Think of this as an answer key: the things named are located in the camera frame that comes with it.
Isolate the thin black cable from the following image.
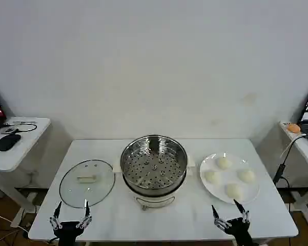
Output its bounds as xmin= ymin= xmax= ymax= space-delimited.
xmin=3 ymin=121 xmax=38 ymax=134

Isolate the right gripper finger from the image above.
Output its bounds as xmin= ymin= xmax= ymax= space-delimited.
xmin=211 ymin=204 xmax=232 ymax=230
xmin=233 ymin=198 xmax=251 ymax=224

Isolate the black cable with adapter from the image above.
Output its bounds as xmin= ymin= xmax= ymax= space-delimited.
xmin=272 ymin=135 xmax=308 ymax=189

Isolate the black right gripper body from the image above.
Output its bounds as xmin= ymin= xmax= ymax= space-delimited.
xmin=223 ymin=217 xmax=254 ymax=246

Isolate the perforated steel steamer basket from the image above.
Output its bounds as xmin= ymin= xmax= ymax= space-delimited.
xmin=120 ymin=135 xmax=189 ymax=190

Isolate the white electric cooker base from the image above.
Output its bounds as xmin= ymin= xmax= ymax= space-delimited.
xmin=113 ymin=156 xmax=196 ymax=212

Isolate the white side table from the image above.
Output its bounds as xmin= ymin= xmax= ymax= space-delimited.
xmin=0 ymin=117 xmax=52 ymax=229
xmin=275 ymin=120 xmax=308 ymax=227

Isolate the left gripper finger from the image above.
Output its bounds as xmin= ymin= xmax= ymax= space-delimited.
xmin=49 ymin=201 xmax=63 ymax=230
xmin=76 ymin=200 xmax=93 ymax=230

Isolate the white cable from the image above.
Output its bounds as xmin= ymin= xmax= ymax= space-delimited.
xmin=279 ymin=133 xmax=308 ymax=159

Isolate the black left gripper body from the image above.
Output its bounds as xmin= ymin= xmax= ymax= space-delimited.
xmin=53 ymin=221 xmax=85 ymax=246

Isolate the white round plate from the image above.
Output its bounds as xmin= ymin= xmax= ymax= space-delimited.
xmin=199 ymin=152 xmax=261 ymax=204

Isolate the black computer mouse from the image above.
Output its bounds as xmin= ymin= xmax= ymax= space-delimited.
xmin=0 ymin=133 xmax=22 ymax=152

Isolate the round glass pot lid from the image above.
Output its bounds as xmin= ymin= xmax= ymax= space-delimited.
xmin=59 ymin=159 xmax=116 ymax=209

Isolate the white steamed bun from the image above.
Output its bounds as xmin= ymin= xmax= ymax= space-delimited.
xmin=216 ymin=157 xmax=233 ymax=170
xmin=204 ymin=170 xmax=222 ymax=186
xmin=237 ymin=169 xmax=256 ymax=183
xmin=225 ymin=183 xmax=244 ymax=200

